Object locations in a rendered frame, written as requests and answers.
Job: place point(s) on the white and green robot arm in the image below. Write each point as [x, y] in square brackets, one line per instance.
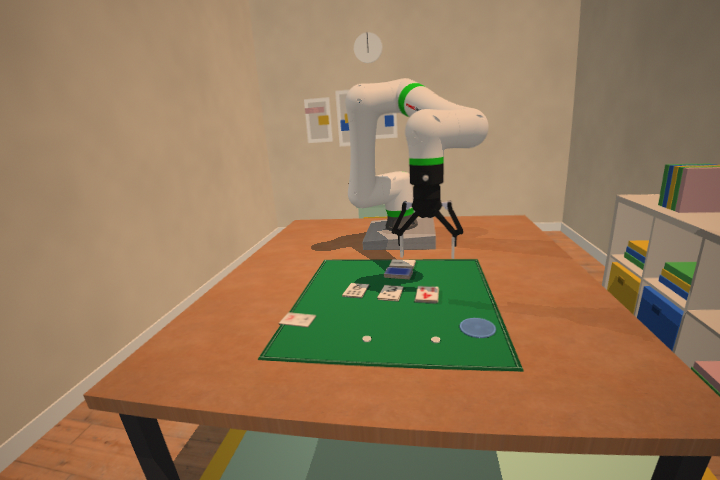
[428, 133]

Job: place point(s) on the blue playing card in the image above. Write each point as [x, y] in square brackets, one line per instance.
[398, 271]

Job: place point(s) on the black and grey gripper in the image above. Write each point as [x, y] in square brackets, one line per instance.
[424, 206]

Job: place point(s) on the light blue round disc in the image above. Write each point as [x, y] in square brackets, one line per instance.
[477, 327]

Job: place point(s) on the green card cloth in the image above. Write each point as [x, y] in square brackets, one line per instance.
[400, 331]

